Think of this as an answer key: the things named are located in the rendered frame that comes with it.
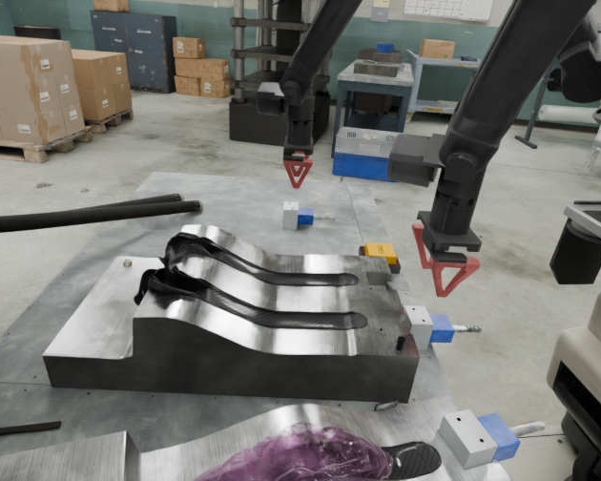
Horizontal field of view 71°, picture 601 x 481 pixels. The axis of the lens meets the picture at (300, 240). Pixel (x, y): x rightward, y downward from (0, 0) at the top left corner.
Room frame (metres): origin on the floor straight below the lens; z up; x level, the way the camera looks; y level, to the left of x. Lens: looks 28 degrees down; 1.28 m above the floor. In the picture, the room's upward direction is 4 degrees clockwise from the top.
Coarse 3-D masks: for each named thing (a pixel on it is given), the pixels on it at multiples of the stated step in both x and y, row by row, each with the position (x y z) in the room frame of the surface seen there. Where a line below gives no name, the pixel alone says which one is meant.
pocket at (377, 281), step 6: (366, 276) 0.63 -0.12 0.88; (372, 276) 0.63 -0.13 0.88; (378, 276) 0.63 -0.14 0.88; (384, 276) 0.63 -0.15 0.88; (390, 276) 0.62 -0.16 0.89; (372, 282) 0.63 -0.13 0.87; (378, 282) 0.63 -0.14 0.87; (384, 282) 0.63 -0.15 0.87; (390, 282) 0.62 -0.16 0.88; (372, 288) 0.62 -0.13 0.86; (378, 288) 0.62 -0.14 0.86; (384, 288) 0.62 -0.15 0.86; (390, 288) 0.60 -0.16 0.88
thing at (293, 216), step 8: (288, 208) 0.95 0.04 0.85; (296, 208) 0.96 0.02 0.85; (304, 208) 0.99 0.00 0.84; (288, 216) 0.95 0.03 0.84; (296, 216) 0.95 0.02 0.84; (304, 216) 0.95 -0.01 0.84; (312, 216) 0.95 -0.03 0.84; (320, 216) 0.97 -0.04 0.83; (328, 216) 0.97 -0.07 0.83; (288, 224) 0.95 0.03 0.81; (296, 224) 0.95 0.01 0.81; (312, 224) 0.95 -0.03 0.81
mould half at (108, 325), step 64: (192, 256) 0.56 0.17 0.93; (256, 256) 0.64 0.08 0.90; (320, 256) 0.67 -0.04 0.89; (128, 320) 0.49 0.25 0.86; (192, 320) 0.42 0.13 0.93; (64, 384) 0.41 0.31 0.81; (128, 384) 0.41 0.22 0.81; (192, 384) 0.41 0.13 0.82; (256, 384) 0.42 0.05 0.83; (320, 384) 0.42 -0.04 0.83; (384, 384) 0.42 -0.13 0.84
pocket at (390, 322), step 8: (376, 312) 0.52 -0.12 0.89; (384, 312) 0.52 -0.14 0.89; (392, 312) 0.52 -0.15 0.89; (400, 312) 0.52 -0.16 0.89; (384, 320) 0.52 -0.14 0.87; (392, 320) 0.52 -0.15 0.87; (400, 320) 0.52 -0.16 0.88; (384, 328) 0.51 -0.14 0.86; (392, 328) 0.51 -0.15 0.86; (400, 328) 0.50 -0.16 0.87
